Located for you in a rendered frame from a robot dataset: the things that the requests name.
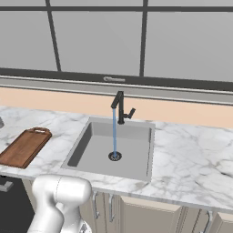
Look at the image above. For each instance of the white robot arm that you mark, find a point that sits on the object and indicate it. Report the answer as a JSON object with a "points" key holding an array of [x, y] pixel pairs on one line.
{"points": [[57, 197]]}

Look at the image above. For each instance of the black sink faucet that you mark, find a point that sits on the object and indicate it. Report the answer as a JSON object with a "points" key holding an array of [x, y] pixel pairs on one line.
{"points": [[121, 109]]}

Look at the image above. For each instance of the grey sink basin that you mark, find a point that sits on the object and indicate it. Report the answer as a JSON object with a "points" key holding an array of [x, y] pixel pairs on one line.
{"points": [[113, 149]]}

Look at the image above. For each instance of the brown wooden cutting board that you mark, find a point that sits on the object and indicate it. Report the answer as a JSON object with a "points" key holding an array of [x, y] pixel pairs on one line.
{"points": [[25, 146]]}

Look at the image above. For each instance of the blue water stream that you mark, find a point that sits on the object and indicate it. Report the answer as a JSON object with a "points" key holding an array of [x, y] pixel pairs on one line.
{"points": [[114, 133]]}

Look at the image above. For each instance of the dark-framed window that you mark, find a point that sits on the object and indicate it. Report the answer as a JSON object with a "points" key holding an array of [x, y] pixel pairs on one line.
{"points": [[116, 39]]}

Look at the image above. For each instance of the beige cupboard door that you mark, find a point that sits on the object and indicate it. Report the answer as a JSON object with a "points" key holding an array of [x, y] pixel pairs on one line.
{"points": [[96, 212], [145, 216], [223, 223]]}

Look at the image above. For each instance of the black dishwasher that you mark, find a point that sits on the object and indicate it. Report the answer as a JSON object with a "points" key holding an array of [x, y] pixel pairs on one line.
{"points": [[13, 209]]}

